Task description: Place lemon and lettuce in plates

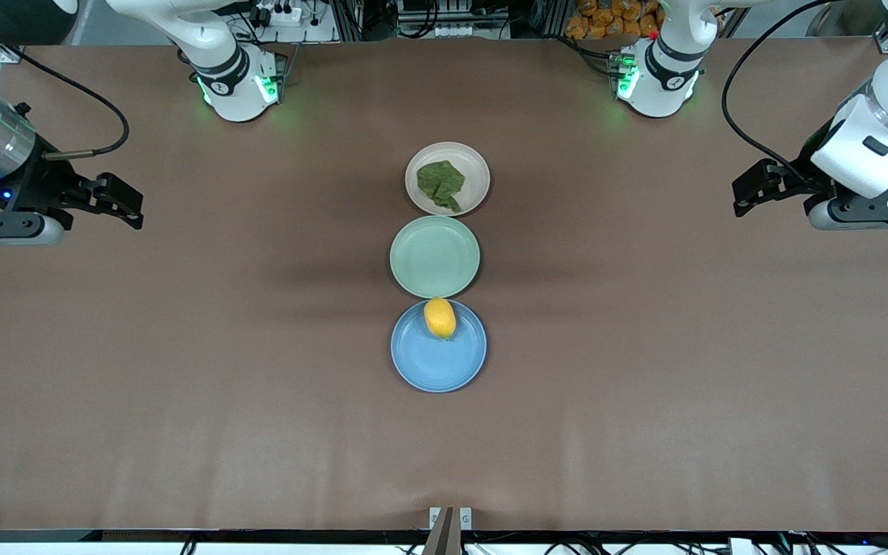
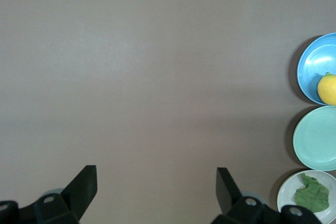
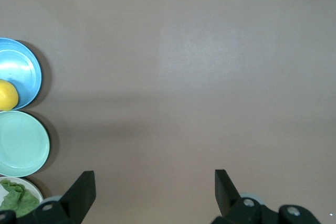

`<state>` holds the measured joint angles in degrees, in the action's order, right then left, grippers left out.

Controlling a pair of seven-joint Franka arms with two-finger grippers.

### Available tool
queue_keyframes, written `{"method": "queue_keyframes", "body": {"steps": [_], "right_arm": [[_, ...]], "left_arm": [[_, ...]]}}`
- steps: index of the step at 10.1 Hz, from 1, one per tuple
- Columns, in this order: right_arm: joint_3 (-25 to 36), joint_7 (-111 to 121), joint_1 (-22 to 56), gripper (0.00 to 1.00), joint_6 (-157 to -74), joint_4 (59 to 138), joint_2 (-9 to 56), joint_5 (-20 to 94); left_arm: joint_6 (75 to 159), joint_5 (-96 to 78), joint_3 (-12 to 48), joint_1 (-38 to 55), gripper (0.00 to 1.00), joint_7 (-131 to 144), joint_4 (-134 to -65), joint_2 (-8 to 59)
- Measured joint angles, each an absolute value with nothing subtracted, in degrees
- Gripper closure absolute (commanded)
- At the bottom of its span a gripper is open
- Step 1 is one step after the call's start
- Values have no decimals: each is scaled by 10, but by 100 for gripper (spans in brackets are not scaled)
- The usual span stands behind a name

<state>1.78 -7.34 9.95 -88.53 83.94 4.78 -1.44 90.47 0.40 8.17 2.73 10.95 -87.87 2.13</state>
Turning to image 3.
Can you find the yellow lemon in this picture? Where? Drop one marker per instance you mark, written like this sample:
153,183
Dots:
8,95

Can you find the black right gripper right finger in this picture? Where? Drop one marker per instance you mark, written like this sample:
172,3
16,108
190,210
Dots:
229,203

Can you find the green lettuce leaf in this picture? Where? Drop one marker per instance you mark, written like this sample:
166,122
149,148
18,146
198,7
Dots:
18,200

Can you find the blue plate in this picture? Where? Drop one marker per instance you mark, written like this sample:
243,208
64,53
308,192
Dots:
23,66

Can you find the beige plate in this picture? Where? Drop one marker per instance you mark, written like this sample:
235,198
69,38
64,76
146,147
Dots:
35,188

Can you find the mint green plate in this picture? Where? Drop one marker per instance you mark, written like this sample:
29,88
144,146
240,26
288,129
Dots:
21,142

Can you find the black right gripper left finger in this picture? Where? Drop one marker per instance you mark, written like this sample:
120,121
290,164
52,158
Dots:
76,197

